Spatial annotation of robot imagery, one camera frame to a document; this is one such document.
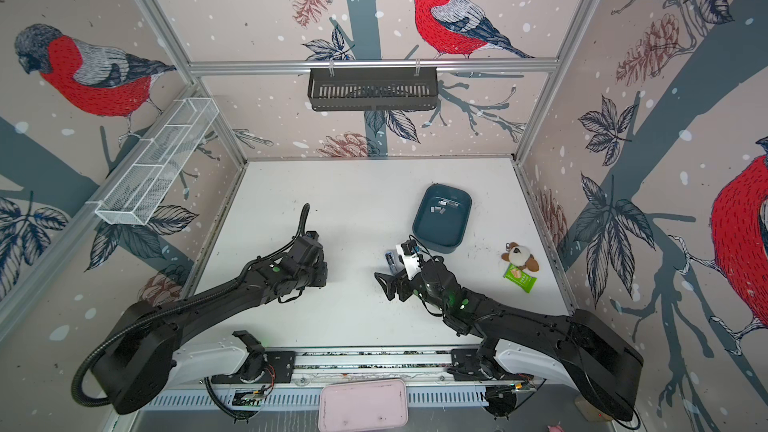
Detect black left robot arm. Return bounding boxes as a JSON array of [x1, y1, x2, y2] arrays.
[[70, 203, 328, 414]]

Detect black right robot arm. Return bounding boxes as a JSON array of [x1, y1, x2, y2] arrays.
[[374, 258, 643, 421]]

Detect teal plastic tray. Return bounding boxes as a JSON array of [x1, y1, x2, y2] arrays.
[[412, 183, 472, 254]]

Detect green snack packet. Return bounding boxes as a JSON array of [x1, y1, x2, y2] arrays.
[[504, 264, 537, 293]]

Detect brown plush dog toy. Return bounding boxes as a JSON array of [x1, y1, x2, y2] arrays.
[[501, 242, 540, 273]]

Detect pink plastic box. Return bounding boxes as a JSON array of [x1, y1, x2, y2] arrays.
[[317, 379, 409, 431]]

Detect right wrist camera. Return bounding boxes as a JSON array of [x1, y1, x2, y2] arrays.
[[396, 239, 423, 280]]

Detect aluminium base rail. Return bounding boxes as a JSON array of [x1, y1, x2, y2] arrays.
[[143, 344, 601, 412]]

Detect black wire hanging basket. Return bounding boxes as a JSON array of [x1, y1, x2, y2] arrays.
[[307, 66, 440, 113]]

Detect white mesh wall shelf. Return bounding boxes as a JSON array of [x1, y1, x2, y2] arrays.
[[95, 97, 219, 225]]

